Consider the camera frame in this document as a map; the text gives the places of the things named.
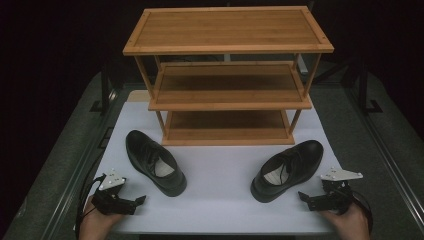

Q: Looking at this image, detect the black leather dress shoe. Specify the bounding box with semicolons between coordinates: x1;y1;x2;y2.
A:
250;139;325;204
125;129;188;198

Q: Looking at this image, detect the person's right hand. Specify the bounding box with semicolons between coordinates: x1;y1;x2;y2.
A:
319;202;371;240

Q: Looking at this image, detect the person's left hand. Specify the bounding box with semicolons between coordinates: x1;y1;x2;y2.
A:
78;196;125;240

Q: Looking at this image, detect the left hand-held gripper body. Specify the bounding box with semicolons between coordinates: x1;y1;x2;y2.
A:
91;168;138;216

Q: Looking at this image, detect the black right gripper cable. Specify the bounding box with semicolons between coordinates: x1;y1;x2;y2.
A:
349;189;374;234

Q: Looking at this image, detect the metal table rail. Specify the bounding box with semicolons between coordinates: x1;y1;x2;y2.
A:
344;88;424;229
39;89;129;240

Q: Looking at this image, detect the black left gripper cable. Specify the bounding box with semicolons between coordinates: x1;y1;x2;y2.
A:
74;173;108;240

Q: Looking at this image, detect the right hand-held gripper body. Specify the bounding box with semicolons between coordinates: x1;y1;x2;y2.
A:
307;167;364;215

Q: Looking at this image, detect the white table mat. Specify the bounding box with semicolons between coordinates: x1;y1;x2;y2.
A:
73;101;372;235

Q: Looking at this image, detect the three-tier wooden shoe rack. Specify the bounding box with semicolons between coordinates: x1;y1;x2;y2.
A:
122;5;335;147

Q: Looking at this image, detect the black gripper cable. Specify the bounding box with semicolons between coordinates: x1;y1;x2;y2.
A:
74;173;108;240
349;189;374;234

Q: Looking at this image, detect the black metal stand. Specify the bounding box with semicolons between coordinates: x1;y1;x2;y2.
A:
89;62;117;116
357;59;384;115

